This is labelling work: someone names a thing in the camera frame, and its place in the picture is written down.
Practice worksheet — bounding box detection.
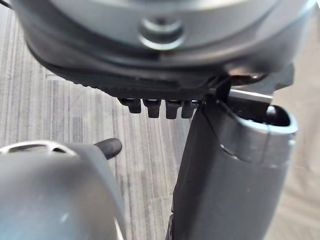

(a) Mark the dark robot foot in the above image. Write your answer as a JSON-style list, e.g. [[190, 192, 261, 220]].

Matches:
[[93, 137, 123, 161]]

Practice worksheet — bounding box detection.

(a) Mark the pale beige bed quilt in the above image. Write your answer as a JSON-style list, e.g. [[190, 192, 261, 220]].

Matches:
[[272, 23, 320, 240]]

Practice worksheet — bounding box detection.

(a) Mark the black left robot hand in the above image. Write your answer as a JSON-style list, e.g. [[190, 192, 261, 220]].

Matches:
[[9, 0, 320, 240]]

